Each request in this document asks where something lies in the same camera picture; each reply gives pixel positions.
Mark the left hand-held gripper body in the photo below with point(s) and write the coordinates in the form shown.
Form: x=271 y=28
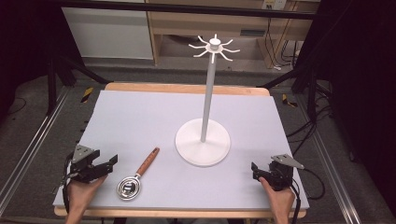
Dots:
x=81 y=169

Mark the wooden table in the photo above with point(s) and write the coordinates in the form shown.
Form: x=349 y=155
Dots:
x=186 y=89

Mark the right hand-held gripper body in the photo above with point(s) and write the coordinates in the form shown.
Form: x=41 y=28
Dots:
x=281 y=177

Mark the person's left hand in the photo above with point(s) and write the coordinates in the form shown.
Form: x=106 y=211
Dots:
x=79 y=196

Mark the white hook rack stand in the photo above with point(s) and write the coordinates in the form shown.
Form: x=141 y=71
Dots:
x=202 y=149

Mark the yellow black striped tape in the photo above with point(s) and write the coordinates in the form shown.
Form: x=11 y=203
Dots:
x=289 y=101
x=87 y=95

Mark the grey table mat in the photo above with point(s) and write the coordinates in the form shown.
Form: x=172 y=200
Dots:
x=140 y=124

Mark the black metal frame leg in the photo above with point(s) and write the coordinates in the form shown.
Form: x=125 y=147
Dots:
x=52 y=84
x=311 y=90

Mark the black curtain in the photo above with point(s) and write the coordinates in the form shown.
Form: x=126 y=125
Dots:
x=21 y=46
x=364 y=77

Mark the white power strip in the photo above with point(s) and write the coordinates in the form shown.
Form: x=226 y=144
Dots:
x=274 y=4

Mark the metal floor rail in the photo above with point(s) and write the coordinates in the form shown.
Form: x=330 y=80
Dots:
x=330 y=161
x=34 y=143

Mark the white cabinet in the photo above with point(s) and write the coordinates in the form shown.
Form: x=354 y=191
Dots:
x=106 y=34

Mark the black metal frame bar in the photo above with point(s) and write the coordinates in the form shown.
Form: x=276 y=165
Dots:
x=186 y=7

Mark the person's right hand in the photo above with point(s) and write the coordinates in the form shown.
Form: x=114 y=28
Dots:
x=281 y=200

